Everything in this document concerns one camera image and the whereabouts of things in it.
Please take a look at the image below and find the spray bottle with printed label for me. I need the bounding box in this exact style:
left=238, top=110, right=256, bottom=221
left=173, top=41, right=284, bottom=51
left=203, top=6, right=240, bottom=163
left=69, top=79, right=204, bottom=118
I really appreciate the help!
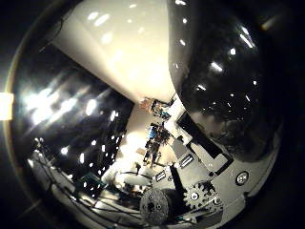
left=166, top=0, right=284, bottom=164

